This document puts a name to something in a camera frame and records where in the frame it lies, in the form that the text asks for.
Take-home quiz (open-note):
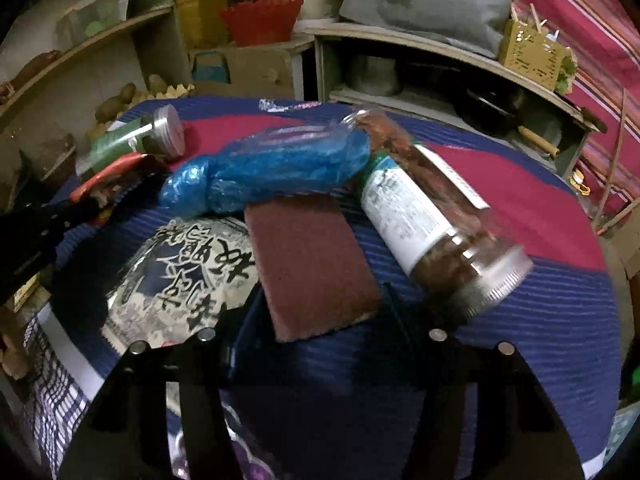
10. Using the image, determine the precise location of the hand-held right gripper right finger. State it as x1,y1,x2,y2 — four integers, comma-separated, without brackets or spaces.
382,282,586,480

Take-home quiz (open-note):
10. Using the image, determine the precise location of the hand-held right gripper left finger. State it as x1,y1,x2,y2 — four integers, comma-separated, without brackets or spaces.
57,287,266,480

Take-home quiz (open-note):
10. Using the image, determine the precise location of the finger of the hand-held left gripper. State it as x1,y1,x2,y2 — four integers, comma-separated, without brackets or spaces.
42,195,103,228

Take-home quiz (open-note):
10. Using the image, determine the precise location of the orange snack packet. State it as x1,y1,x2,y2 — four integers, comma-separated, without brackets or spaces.
70,152,151,223

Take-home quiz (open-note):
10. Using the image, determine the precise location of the maroon scouring pad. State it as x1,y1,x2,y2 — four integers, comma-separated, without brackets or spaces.
244,195,383,343

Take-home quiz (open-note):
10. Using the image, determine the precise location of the black foil snack bag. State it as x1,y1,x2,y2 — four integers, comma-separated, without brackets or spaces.
102,215,261,348

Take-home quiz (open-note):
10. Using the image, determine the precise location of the green labelled jar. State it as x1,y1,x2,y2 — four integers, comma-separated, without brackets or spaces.
90,105,186,171

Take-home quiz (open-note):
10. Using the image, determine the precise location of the glass jar with brown contents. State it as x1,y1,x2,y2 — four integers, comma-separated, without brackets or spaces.
342,109,535,318

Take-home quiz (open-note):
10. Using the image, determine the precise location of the wooden corner shelf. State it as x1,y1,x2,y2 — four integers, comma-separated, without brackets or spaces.
0,0,191,211

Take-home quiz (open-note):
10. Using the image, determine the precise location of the striped checked tablecloth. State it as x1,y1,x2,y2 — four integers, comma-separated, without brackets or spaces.
20,95,623,480

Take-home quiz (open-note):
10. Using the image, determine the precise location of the blue plastic bag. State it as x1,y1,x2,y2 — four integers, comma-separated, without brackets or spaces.
159,122,372,218

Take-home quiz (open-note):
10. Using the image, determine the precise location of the green plastic bag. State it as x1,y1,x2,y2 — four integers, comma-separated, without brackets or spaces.
620,355,640,401

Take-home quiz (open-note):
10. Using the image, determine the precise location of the brown cardboard box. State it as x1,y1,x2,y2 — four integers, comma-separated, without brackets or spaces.
192,42,301,98

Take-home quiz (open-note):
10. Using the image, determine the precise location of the wooden rolling pin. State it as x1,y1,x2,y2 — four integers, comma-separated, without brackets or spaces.
517,125,561,157

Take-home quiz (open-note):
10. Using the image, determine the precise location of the black wok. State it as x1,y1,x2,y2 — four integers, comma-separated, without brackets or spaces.
400,60,521,126

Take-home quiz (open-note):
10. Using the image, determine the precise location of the grey metal pot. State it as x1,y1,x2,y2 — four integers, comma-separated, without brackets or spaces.
345,55,403,98

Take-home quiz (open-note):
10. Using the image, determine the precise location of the red plastic basket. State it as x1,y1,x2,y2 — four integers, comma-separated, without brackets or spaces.
219,0,305,47

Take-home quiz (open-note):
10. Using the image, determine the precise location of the straw broom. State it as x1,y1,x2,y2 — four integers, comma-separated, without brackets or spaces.
595,87,632,231

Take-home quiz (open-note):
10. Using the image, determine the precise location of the wooden low cabinet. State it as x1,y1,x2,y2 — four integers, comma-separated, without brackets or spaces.
295,22,608,176

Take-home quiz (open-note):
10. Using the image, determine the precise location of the yellow chopstick holder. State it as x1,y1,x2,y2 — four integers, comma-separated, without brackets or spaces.
498,19,576,92

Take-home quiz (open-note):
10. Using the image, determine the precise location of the green leafy vegetable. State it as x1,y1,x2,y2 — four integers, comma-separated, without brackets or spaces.
557,52,579,93

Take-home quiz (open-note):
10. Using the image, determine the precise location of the grey fabric cover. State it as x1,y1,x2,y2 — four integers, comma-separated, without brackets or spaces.
339,0,520,58

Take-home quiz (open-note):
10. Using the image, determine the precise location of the bunch of chopsticks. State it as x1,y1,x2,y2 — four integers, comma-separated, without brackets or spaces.
510,2,558,36

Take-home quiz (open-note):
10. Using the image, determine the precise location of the red striped hanging cloth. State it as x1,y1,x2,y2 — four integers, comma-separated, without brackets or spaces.
500,0,640,211

